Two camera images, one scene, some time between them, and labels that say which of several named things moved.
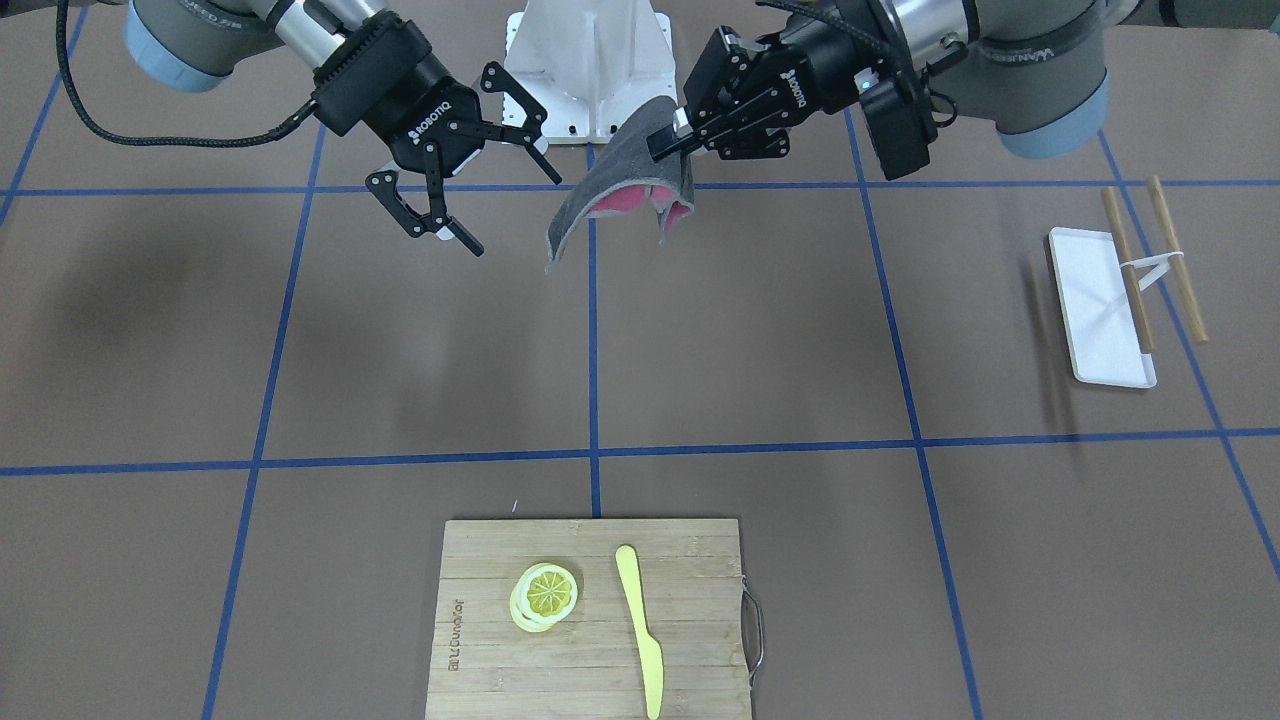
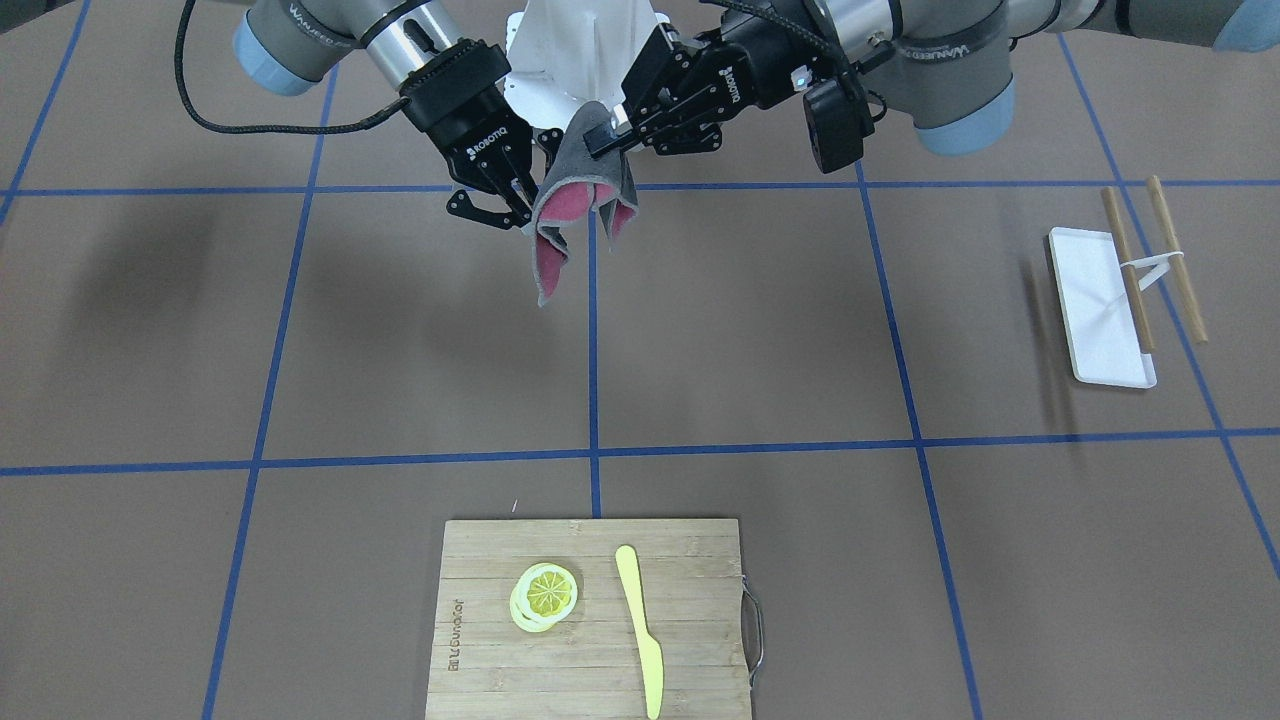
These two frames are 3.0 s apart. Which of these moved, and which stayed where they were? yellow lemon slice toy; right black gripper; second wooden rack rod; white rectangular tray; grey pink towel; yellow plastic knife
Moved: right black gripper; grey pink towel
Stayed: yellow lemon slice toy; yellow plastic knife; second wooden rack rod; white rectangular tray
